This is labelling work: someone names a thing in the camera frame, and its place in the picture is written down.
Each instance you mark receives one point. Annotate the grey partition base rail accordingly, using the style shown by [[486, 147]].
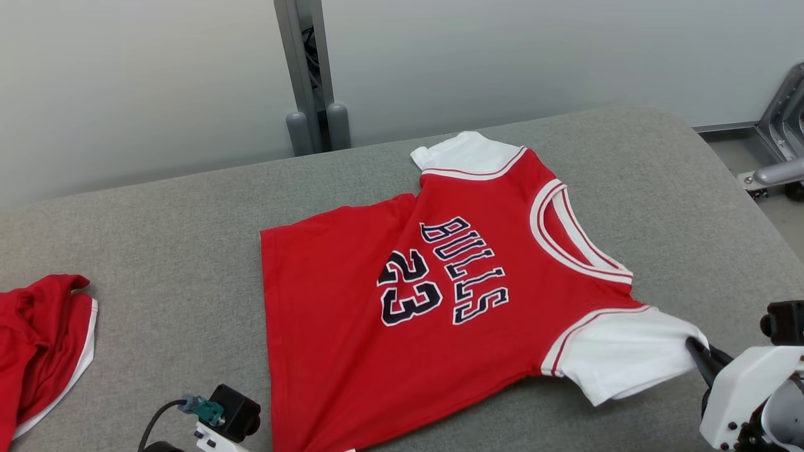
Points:
[[725, 127]]

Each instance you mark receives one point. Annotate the grey metal partition frame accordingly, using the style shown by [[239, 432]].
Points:
[[782, 113]]

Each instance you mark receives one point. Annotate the grey partition post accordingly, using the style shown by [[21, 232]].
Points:
[[300, 69]]

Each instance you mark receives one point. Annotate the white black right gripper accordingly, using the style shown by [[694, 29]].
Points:
[[741, 389]]

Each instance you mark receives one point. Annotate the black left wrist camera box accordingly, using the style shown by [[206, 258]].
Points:
[[237, 411]]

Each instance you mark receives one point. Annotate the grey tubular support foot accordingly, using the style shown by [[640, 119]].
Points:
[[782, 172]]

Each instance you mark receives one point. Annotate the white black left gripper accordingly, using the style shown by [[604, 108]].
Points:
[[217, 441]]

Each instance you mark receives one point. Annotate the grey cylinder post foot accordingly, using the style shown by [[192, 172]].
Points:
[[299, 135], [338, 127]]

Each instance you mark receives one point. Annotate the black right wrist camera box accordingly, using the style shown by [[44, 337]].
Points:
[[785, 323]]

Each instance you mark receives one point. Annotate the red shorts with white trim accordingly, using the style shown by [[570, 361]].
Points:
[[38, 339]]

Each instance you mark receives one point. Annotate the red Bulls jersey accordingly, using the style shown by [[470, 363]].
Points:
[[352, 364]]

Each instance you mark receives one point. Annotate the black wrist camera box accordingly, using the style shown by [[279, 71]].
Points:
[[237, 411], [785, 323]]

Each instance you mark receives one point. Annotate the black caster wheel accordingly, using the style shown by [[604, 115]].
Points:
[[796, 192]]

